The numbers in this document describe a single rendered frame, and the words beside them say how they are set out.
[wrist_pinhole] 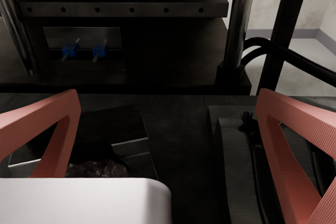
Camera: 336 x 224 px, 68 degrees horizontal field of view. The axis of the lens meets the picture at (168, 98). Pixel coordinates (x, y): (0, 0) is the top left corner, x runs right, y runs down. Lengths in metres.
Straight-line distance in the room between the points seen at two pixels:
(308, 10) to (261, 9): 0.55
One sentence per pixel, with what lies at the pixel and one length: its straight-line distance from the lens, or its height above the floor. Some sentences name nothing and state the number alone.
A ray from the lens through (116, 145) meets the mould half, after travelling 0.51.
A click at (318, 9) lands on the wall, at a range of 3.56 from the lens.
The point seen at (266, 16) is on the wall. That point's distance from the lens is 3.33.
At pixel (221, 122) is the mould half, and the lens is 0.52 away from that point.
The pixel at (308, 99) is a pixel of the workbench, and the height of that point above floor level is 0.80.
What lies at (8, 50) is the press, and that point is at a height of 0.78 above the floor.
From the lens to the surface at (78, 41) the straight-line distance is 0.96.
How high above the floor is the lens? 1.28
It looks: 37 degrees down
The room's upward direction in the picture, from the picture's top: straight up
